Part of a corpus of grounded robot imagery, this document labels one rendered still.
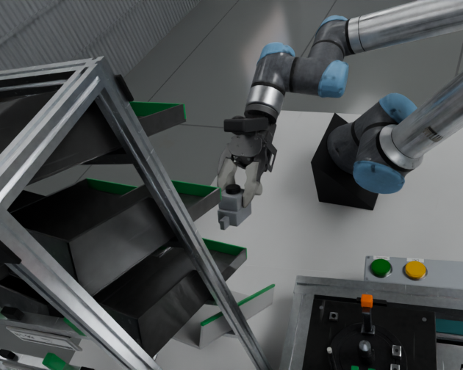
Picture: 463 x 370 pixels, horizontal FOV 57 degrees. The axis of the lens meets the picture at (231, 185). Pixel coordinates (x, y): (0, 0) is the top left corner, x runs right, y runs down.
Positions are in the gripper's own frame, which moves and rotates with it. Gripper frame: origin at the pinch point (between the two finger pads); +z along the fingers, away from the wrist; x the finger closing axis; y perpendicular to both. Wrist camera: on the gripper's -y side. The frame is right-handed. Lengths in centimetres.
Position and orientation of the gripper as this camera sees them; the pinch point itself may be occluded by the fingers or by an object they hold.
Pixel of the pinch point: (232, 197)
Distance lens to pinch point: 83.3
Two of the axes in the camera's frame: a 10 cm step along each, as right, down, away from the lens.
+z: -2.7, 9.3, -2.3
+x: -8.7, -1.3, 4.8
